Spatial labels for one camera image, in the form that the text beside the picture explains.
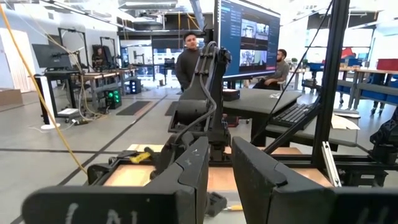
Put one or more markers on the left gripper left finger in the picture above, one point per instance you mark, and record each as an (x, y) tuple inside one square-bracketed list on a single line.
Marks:
[(124, 205)]

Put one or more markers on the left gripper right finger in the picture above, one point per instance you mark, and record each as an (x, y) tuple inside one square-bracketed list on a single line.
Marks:
[(295, 202)]

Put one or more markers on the grey plastic tray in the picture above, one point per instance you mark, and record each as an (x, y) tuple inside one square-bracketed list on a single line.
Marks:
[(231, 217)]

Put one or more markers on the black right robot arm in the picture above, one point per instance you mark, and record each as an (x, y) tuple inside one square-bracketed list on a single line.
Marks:
[(199, 102)]

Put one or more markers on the yellow tag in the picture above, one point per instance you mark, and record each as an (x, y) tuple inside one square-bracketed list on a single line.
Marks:
[(140, 157)]

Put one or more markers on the black floor mat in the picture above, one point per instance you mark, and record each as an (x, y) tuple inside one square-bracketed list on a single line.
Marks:
[(171, 109), (133, 108)]

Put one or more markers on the grey keyboard shelf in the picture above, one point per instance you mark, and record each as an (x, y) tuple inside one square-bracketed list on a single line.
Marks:
[(314, 133)]

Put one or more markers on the computer with blue lights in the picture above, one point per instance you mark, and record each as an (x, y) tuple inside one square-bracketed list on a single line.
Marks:
[(135, 87)]

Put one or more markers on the small black box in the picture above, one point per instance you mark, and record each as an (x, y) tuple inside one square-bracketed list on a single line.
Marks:
[(231, 95)]

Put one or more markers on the computer with green lights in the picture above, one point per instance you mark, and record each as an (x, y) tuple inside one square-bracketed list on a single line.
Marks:
[(113, 98)]

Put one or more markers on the person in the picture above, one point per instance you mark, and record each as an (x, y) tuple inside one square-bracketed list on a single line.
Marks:
[(186, 65), (280, 71)]

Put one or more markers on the black keyboard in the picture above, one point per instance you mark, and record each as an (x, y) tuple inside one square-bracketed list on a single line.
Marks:
[(290, 114)]

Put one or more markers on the white paper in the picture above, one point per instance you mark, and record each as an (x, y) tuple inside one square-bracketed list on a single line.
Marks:
[(342, 123)]

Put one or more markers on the grey desk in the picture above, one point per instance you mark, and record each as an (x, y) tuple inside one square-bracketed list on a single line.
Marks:
[(258, 99)]

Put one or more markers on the wooden workbench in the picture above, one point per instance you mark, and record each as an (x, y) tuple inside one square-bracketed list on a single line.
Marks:
[(99, 74)]

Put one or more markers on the white box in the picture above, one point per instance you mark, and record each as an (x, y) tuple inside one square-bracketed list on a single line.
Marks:
[(68, 112)]

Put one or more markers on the white stand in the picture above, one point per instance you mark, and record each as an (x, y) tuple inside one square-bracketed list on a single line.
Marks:
[(48, 105)]

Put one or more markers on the large lit monitor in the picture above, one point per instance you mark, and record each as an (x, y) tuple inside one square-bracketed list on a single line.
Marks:
[(248, 37)]

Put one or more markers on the blue storage bins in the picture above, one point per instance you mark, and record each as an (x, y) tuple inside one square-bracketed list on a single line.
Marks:
[(377, 93)]

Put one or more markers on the black standing desk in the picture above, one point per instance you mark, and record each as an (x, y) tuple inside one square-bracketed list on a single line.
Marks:
[(59, 74)]

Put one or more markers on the black monitor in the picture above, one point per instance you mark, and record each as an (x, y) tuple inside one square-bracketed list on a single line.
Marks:
[(51, 56)]

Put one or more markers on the cardboard box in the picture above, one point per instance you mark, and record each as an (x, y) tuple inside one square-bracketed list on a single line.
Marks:
[(11, 97)]

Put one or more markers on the red bin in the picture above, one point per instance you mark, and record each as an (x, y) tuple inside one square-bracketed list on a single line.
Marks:
[(387, 64)]

